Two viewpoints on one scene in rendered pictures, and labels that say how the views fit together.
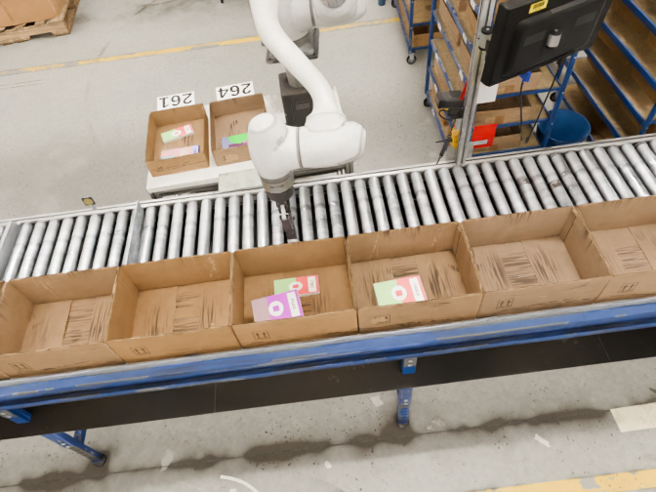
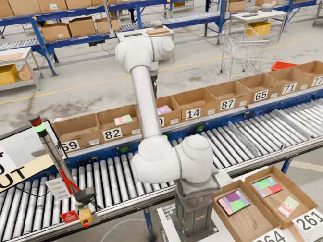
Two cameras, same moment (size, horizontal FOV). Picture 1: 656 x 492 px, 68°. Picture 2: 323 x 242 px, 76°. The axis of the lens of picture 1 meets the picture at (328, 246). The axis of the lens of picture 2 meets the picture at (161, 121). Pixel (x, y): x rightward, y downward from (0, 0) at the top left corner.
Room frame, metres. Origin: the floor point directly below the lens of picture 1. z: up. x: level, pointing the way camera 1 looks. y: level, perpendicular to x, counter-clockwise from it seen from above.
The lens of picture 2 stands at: (2.54, -0.32, 2.20)
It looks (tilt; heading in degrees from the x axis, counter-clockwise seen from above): 38 degrees down; 164
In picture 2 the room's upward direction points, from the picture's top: 5 degrees counter-clockwise
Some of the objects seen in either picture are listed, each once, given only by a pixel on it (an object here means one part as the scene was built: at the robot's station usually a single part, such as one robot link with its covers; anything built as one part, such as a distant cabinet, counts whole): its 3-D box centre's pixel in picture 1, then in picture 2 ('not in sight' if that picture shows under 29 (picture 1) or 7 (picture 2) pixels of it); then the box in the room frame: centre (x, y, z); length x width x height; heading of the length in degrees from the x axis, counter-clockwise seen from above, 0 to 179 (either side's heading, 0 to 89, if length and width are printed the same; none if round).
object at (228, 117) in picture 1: (240, 128); (241, 211); (1.99, 0.35, 0.80); 0.38 x 0.28 x 0.10; 3
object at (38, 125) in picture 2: not in sight; (37, 123); (1.60, -0.66, 1.62); 0.05 x 0.05 x 0.06
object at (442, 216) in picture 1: (441, 212); (105, 182); (1.33, -0.51, 0.72); 0.52 x 0.05 x 0.05; 179
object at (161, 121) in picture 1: (178, 139); (277, 194); (1.98, 0.66, 0.80); 0.38 x 0.28 x 0.10; 2
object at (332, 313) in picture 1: (294, 292); (157, 113); (0.89, 0.13, 0.96); 0.39 x 0.29 x 0.17; 89
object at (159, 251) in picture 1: (159, 249); (232, 143); (1.35, 0.73, 0.72); 0.52 x 0.05 x 0.05; 179
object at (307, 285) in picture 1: (297, 287); not in sight; (0.95, 0.13, 0.89); 0.16 x 0.07 x 0.02; 89
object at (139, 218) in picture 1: (134, 247); (241, 138); (1.36, 0.82, 0.76); 0.46 x 0.01 x 0.09; 179
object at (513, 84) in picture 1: (498, 61); not in sight; (2.24, -1.04, 0.79); 0.40 x 0.30 x 0.10; 0
